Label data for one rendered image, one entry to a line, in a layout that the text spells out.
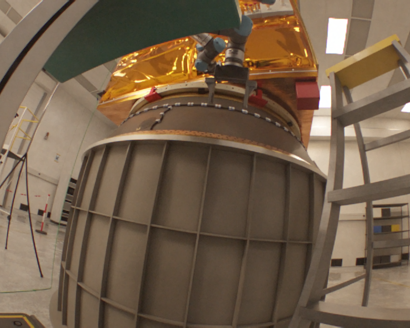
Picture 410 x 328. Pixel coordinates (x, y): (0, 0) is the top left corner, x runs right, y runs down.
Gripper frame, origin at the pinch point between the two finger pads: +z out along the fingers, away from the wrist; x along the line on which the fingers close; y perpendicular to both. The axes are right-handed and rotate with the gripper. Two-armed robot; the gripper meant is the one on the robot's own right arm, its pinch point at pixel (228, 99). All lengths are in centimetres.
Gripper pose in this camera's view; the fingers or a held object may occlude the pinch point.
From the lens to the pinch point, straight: 79.3
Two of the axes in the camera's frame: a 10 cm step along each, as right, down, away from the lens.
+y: -2.9, 0.3, -9.6
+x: 9.4, 1.8, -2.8
